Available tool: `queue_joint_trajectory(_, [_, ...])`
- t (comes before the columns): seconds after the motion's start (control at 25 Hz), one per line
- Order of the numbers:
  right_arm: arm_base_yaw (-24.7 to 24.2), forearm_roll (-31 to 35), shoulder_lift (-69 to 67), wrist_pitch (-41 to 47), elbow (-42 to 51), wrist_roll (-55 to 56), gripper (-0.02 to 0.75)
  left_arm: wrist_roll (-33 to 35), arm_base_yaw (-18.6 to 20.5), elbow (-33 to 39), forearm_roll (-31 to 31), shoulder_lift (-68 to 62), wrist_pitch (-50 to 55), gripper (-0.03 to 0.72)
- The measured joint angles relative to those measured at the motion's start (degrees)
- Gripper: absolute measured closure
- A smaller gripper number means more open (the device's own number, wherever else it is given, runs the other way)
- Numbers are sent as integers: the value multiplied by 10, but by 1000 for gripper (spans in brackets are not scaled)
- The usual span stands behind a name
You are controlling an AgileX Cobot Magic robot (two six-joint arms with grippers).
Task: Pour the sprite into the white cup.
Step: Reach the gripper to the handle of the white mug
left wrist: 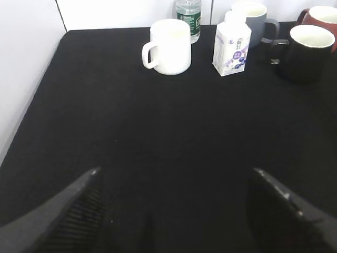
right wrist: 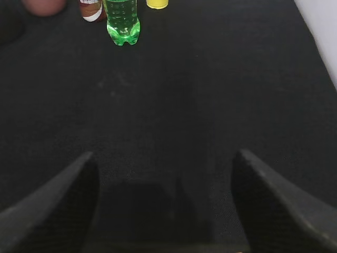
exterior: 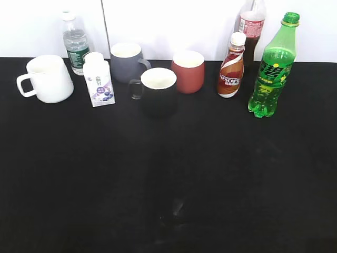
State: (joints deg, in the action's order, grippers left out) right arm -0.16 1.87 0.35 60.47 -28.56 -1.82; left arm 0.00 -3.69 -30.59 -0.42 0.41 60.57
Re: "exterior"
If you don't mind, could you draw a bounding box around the white ceramic mug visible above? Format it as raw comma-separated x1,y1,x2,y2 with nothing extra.
16,55,74,103

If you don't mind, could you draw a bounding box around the green Sprite bottle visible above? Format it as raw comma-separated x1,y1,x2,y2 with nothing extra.
248,12,300,118

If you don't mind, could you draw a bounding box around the red ceramic cup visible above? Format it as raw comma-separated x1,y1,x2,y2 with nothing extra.
171,50,205,94

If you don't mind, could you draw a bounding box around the cola bottle red label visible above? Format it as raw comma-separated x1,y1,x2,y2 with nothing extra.
238,0,266,67

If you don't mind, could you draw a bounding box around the black ceramic mug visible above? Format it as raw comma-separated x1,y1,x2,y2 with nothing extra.
128,67,177,118

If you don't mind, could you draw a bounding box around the grey ceramic mug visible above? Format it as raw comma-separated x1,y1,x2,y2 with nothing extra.
111,43,152,84

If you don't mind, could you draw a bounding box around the Nescafe coffee bottle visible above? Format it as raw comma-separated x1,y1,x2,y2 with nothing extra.
216,32,246,98

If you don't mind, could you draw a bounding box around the clear water bottle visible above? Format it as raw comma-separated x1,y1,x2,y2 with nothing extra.
62,10,90,76

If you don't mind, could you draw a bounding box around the grey vertical wall cable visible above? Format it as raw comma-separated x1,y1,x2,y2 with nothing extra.
101,0,112,59

